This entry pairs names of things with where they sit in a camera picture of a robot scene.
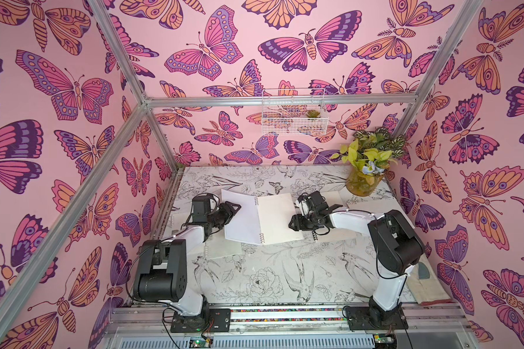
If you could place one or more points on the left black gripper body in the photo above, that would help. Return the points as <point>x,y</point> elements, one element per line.
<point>220,218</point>

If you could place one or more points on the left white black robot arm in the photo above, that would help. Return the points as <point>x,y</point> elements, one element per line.
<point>161,273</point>

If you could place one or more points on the white wire basket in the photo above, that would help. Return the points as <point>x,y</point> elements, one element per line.
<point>294,115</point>

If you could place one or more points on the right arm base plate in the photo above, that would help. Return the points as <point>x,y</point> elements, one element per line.
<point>373,319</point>

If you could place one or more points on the potted green plant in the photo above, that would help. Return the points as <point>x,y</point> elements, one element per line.
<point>371,155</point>

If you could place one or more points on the beige oven mitt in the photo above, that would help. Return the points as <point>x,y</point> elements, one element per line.
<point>425,286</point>

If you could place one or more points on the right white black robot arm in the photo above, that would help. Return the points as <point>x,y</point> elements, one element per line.
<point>397,246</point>

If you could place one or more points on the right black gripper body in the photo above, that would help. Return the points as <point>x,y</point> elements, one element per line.
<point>308,214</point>

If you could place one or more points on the small clear-spiral notebook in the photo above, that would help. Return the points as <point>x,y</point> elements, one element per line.
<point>217,246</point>

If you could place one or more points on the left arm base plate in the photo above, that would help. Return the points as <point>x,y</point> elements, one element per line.
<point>214,320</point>

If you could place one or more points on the CAMP spiral notebook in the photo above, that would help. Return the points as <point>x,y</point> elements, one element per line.
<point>261,220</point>

